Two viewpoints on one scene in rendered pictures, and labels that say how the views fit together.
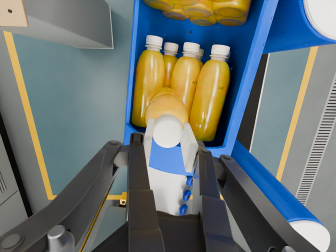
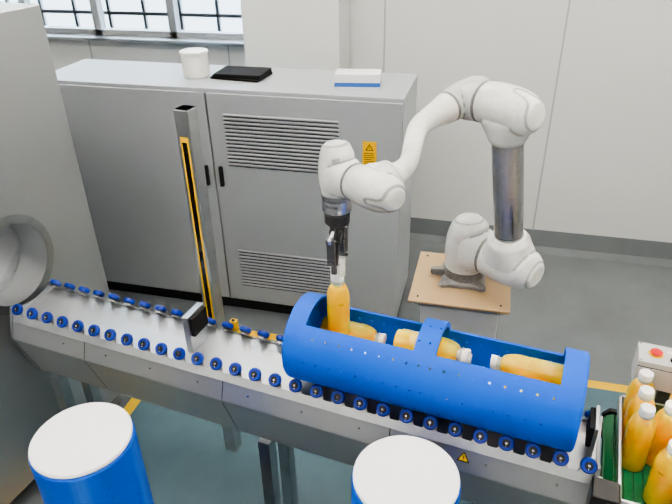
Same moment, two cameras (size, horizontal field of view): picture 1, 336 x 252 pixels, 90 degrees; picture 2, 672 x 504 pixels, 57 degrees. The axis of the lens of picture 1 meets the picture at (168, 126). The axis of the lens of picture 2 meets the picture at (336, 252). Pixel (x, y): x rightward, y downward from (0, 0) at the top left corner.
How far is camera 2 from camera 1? 1.81 m
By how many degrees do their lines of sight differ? 58
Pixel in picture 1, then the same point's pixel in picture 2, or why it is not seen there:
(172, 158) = (311, 297)
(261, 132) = not seen: outside the picture
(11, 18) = (413, 295)
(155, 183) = (240, 349)
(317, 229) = (100, 458)
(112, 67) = not seen: hidden behind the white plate
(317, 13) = (381, 443)
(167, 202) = (209, 354)
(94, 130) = not seen: hidden behind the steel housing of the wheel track
